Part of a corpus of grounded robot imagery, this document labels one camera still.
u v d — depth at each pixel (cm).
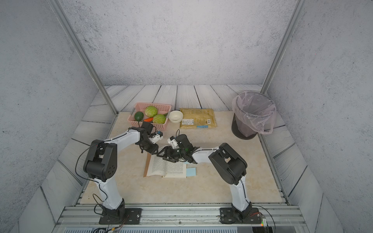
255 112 99
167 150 80
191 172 88
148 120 114
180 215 74
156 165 87
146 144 84
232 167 51
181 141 73
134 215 73
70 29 77
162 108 119
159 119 107
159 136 89
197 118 115
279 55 87
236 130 105
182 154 74
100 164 51
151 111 112
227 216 72
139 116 112
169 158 81
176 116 114
